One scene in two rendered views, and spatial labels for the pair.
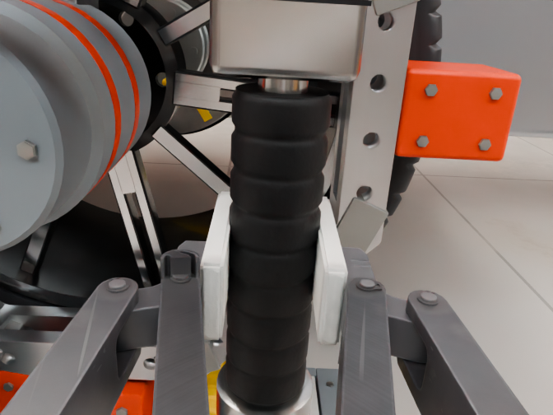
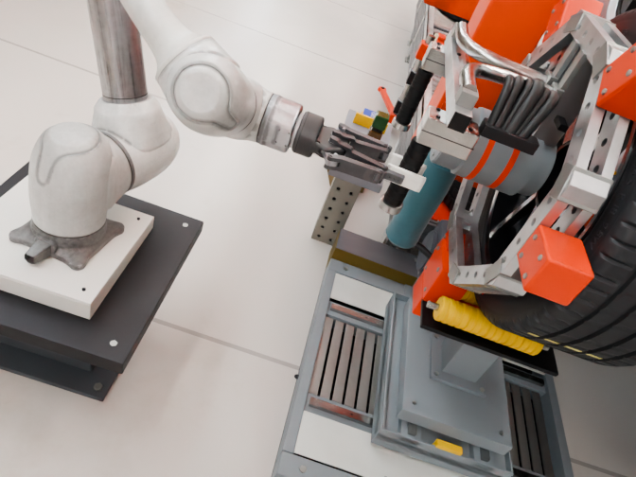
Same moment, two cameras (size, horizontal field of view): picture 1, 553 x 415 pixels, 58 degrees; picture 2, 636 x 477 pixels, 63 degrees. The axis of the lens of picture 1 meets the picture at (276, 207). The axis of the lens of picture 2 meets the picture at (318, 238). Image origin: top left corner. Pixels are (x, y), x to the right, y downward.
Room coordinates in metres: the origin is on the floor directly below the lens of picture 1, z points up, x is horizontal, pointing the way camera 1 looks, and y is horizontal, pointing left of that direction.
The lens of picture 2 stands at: (0.06, -0.81, 1.28)
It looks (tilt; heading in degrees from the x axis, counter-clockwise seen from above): 39 degrees down; 88
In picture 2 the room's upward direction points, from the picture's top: 23 degrees clockwise
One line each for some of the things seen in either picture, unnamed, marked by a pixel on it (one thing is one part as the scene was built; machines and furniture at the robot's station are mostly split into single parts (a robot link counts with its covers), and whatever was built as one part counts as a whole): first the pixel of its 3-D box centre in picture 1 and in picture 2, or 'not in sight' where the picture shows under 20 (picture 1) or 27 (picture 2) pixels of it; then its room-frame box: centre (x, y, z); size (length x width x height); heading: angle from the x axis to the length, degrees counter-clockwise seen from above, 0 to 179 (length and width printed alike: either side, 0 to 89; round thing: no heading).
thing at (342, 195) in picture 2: not in sight; (342, 193); (0.13, 0.79, 0.21); 0.10 x 0.10 x 0.42; 2
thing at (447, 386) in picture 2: not in sight; (472, 344); (0.58, 0.18, 0.32); 0.40 x 0.30 x 0.28; 92
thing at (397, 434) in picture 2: not in sight; (441, 379); (0.58, 0.20, 0.13); 0.50 x 0.36 x 0.10; 92
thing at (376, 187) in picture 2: not in sight; (362, 147); (0.13, 0.76, 0.44); 0.43 x 0.17 x 0.03; 92
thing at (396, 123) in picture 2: not in sight; (413, 97); (0.17, 0.34, 0.83); 0.04 x 0.04 x 0.16
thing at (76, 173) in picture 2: not in sight; (74, 173); (-0.46, 0.03, 0.51); 0.18 x 0.16 x 0.22; 76
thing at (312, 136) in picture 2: not in sight; (322, 139); (0.02, 0.00, 0.83); 0.09 x 0.08 x 0.07; 2
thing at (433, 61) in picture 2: not in sight; (445, 61); (0.20, 0.34, 0.93); 0.09 x 0.05 x 0.05; 2
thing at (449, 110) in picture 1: (443, 109); (552, 264); (0.43, -0.14, 0.85); 0.09 x 0.08 x 0.07; 92
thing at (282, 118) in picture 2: not in sight; (282, 124); (-0.05, -0.01, 0.83); 0.09 x 0.06 x 0.09; 92
